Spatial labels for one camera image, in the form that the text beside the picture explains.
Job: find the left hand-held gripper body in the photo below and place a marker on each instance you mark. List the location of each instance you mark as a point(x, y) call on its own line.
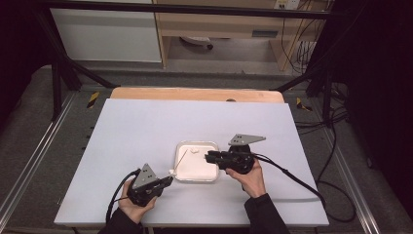
point(144, 191)

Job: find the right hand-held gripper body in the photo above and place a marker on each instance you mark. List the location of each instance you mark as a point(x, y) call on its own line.
point(238, 161)

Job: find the square metal tray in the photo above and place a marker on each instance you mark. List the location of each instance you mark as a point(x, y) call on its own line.
point(195, 169)

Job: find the thin wooden skewer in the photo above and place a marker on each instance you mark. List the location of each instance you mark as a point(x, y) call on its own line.
point(181, 161)

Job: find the person's left hand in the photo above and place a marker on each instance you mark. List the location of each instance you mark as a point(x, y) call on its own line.
point(136, 209)

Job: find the person's right hand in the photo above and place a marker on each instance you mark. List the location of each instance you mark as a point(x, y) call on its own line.
point(251, 183)

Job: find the wooden table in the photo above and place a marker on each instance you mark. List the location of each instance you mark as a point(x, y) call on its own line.
point(195, 95)

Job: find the chair base with caster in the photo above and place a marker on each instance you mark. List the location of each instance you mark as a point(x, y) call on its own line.
point(196, 40)

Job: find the light wooden desk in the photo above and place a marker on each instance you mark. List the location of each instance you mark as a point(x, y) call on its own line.
point(220, 22)

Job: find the white cabinet panel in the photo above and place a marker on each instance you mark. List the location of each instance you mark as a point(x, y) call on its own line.
point(107, 35)

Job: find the aluminium floor rail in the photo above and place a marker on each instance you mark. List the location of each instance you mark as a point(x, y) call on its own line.
point(33, 156)
point(351, 185)

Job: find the black metal frame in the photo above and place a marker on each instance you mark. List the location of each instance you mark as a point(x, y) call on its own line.
point(195, 9)

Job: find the white wall outlet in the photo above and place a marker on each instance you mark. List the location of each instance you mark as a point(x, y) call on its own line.
point(287, 4)

